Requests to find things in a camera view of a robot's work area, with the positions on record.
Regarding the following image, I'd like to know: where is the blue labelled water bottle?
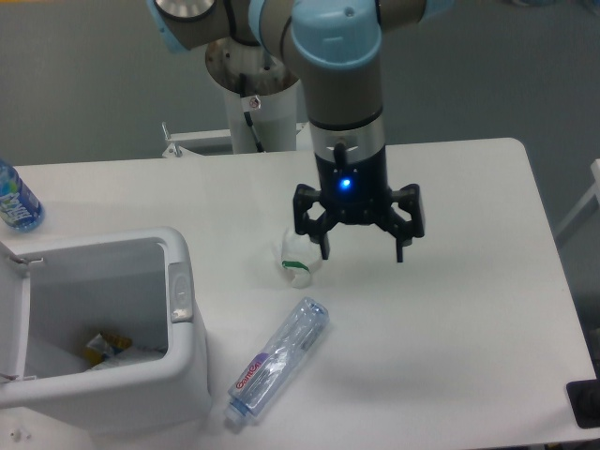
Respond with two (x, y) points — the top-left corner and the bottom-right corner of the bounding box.
(1, 160), (44, 233)

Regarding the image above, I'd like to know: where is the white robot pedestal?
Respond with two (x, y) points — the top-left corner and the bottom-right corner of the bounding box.
(162, 37), (304, 158)

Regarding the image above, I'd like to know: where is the white frame at right edge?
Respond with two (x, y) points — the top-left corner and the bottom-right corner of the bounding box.
(554, 159), (599, 248)

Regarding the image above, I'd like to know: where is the black cable on pedestal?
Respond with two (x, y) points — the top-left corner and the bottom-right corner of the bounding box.
(238, 72), (265, 154)

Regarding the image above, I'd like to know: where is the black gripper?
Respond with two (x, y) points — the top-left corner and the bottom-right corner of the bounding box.
(292, 142), (425, 263)

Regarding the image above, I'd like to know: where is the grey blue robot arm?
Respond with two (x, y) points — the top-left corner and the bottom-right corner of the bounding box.
(148, 1), (450, 254)

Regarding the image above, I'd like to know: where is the yellow wrapper trash in can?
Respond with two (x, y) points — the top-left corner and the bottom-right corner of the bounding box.
(83, 332), (133, 368)

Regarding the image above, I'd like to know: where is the clear plastic bottle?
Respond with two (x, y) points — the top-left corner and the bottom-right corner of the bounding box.
(225, 297), (329, 426)

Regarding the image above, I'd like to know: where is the black clamp at table edge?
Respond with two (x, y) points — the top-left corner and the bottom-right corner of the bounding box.
(566, 379), (599, 429)

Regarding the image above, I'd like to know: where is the white plastic trash can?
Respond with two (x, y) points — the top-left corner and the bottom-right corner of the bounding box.
(1, 228), (211, 434)

